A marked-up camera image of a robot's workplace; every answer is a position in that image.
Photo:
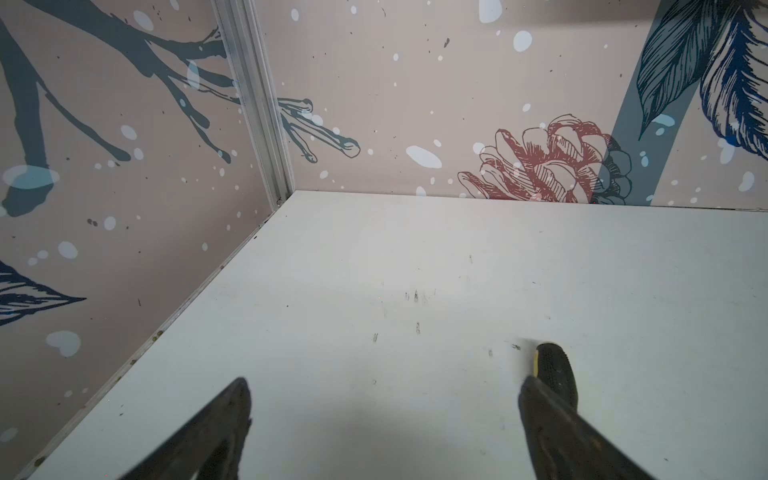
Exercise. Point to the black yellow handled screwdriver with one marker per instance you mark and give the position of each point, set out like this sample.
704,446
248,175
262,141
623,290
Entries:
552,367

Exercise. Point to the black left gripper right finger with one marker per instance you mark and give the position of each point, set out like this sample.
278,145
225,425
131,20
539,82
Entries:
562,445

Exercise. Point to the aluminium corner frame post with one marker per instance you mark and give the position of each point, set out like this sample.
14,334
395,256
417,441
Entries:
248,59

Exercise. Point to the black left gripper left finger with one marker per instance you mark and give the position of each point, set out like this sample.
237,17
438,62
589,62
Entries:
208,446

